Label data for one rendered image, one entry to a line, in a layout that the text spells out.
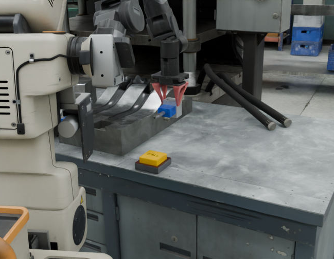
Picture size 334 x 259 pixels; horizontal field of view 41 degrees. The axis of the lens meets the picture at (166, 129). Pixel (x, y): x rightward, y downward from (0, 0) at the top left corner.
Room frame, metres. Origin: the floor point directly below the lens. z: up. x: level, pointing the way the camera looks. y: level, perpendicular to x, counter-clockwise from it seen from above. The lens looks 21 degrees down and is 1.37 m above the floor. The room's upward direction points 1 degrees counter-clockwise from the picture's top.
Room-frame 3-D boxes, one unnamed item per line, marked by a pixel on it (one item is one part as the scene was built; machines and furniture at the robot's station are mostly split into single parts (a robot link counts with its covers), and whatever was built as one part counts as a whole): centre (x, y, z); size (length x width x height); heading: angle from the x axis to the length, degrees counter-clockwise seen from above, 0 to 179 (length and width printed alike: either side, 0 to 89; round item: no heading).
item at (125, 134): (1.57, 0.13, 0.87); 0.50 x 0.26 x 0.14; 150
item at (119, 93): (1.56, 0.15, 0.92); 0.35 x 0.16 x 0.09; 150
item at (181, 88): (1.35, -0.03, 0.99); 0.07 x 0.07 x 0.09; 60
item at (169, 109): (1.32, 0.00, 0.93); 0.13 x 0.05 x 0.05; 151
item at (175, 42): (1.36, -0.02, 1.12); 0.07 x 0.06 x 0.07; 159
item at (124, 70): (2.53, 0.21, 0.87); 0.50 x 0.27 x 0.17; 150
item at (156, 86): (1.36, 0.00, 0.99); 0.07 x 0.07 x 0.09; 60
